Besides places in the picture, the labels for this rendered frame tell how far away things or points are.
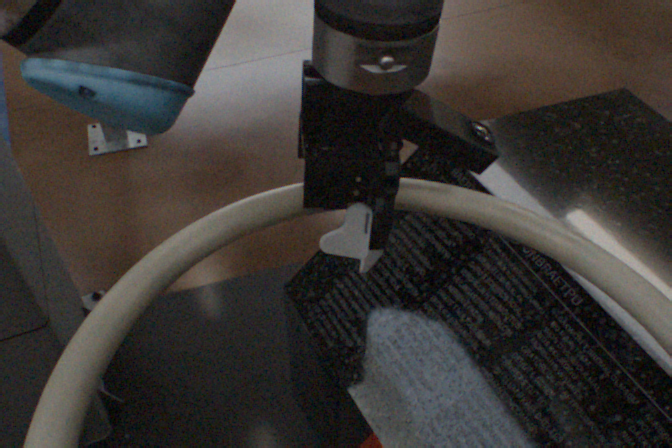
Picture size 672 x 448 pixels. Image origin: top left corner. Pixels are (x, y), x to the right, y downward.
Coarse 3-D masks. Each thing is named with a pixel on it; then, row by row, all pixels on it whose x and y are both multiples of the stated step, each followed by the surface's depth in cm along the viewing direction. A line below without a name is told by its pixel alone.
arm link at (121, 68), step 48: (0, 0) 30; (48, 0) 30; (96, 0) 31; (144, 0) 33; (192, 0) 34; (48, 48) 32; (96, 48) 32; (144, 48) 33; (192, 48) 35; (48, 96) 37; (96, 96) 32; (144, 96) 34
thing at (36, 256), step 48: (0, 144) 112; (0, 192) 99; (0, 240) 89; (48, 240) 131; (0, 288) 94; (48, 288) 113; (0, 336) 101; (48, 336) 105; (0, 384) 108; (0, 432) 116; (96, 432) 130
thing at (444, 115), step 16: (416, 96) 48; (384, 112) 46; (400, 112) 45; (416, 112) 46; (432, 112) 47; (448, 112) 49; (384, 128) 46; (400, 128) 46; (416, 128) 46; (432, 128) 46; (448, 128) 47; (464, 128) 49; (480, 128) 49; (416, 144) 48; (432, 144) 48; (448, 144) 48; (464, 144) 48; (480, 144) 49; (464, 160) 49; (480, 160) 49
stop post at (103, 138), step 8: (88, 128) 220; (96, 128) 220; (104, 128) 209; (112, 128) 211; (120, 128) 212; (88, 136) 216; (96, 136) 216; (104, 136) 212; (112, 136) 213; (120, 136) 214; (128, 136) 216; (136, 136) 216; (144, 136) 216; (96, 144) 212; (104, 144) 213; (112, 144) 213; (120, 144) 213; (128, 144) 213; (136, 144) 213; (144, 144) 213; (96, 152) 209; (104, 152) 209; (112, 152) 210
